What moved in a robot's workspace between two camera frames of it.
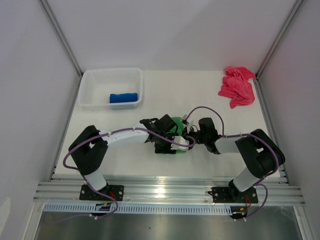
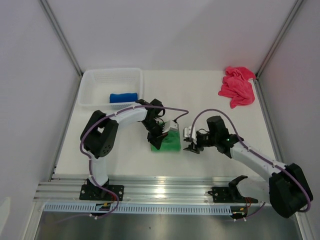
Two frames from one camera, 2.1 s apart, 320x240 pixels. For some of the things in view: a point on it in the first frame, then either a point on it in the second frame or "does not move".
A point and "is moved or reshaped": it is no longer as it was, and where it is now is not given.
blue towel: (114, 98) does not move
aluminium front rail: (277, 191) does not move
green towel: (180, 125) is moved or reshaped
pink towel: (236, 87) does not move
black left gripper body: (163, 146) -> (155, 130)
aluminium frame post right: (279, 38) does not move
